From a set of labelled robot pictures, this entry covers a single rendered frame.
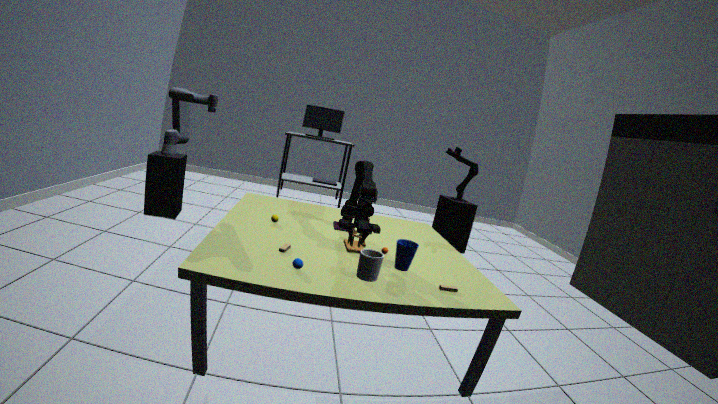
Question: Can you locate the white cup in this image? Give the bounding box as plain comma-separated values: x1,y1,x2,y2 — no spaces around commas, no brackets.
356,250,384,282

